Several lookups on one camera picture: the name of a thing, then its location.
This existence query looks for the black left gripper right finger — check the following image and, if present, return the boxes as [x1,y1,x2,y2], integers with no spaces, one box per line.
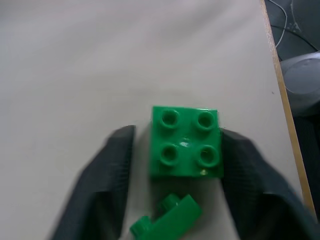
[219,127,320,240]

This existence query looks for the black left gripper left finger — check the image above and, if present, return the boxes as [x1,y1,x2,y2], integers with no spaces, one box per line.
[46,124,137,240]

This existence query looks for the green four-stud building block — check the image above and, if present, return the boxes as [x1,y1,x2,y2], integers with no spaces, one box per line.
[149,105,225,179]

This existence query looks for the grey rounded chair base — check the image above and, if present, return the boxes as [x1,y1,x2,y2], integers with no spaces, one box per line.
[279,50,320,117]

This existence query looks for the thin black cable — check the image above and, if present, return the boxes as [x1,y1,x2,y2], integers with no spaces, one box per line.
[270,24,320,52]

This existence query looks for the thin white cable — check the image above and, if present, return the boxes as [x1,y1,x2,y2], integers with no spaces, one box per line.
[265,0,305,47]

